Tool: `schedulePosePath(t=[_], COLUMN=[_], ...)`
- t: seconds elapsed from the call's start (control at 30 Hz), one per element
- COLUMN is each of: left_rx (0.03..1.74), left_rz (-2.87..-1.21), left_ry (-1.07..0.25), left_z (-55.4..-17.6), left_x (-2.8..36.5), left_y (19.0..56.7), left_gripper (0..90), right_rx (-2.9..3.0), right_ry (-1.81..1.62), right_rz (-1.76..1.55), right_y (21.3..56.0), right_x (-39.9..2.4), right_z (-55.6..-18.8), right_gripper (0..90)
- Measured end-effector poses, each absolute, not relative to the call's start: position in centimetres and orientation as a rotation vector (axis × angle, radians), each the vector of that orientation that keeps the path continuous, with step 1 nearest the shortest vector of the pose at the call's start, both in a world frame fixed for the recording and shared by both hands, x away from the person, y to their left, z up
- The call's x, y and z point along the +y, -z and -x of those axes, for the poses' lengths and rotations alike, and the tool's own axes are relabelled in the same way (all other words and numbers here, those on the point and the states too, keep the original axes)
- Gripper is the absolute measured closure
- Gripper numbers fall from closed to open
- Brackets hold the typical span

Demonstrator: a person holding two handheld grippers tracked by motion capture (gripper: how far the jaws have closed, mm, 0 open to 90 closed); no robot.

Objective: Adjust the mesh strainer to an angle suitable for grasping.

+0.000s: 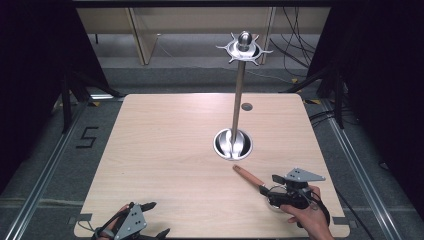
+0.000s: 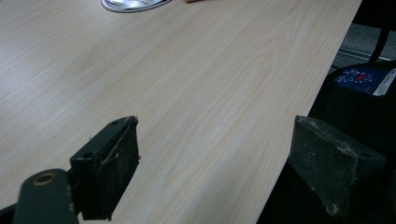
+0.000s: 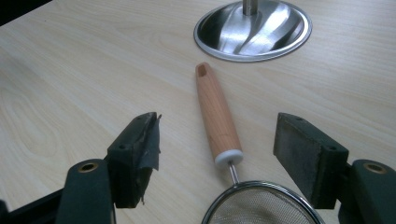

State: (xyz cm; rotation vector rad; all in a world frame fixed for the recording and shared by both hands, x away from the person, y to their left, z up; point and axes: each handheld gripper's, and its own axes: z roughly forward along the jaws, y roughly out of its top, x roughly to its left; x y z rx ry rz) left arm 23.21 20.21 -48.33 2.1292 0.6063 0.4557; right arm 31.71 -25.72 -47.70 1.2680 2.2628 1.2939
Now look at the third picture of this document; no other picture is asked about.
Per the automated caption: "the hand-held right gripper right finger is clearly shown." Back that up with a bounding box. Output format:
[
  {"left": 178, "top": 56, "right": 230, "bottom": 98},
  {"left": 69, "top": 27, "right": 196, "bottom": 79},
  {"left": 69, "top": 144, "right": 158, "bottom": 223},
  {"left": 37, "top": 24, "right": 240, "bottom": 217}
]
[{"left": 273, "top": 112, "right": 396, "bottom": 224}]

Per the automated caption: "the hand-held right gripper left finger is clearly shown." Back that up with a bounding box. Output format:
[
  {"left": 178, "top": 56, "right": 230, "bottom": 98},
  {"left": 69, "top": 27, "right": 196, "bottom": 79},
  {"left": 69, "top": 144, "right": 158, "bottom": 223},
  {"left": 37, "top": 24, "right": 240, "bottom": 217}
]
[{"left": 55, "top": 111, "right": 163, "bottom": 224}]

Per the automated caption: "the wooden handled mesh strainer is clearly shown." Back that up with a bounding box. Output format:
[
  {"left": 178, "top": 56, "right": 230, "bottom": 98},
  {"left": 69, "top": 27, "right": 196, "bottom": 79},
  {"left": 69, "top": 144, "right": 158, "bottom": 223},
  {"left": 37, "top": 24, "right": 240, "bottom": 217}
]
[{"left": 194, "top": 62, "right": 327, "bottom": 224}]

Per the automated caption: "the round steel stand base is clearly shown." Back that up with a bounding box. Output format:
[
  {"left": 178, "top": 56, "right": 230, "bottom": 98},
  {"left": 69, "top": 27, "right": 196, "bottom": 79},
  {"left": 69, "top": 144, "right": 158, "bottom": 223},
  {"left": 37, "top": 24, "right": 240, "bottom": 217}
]
[{"left": 192, "top": 0, "right": 313, "bottom": 63}]

